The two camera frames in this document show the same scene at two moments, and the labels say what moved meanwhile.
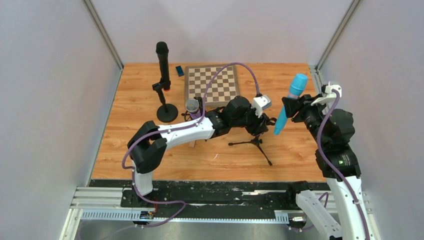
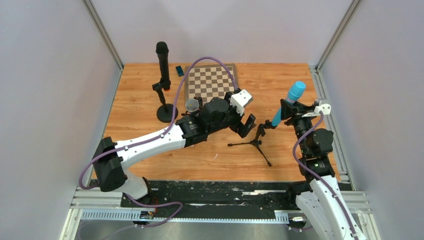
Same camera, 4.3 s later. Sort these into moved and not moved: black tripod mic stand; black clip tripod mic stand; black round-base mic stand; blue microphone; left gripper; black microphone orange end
Moved: left gripper; blue microphone
Not moved: black microphone orange end; black clip tripod mic stand; black tripod mic stand; black round-base mic stand
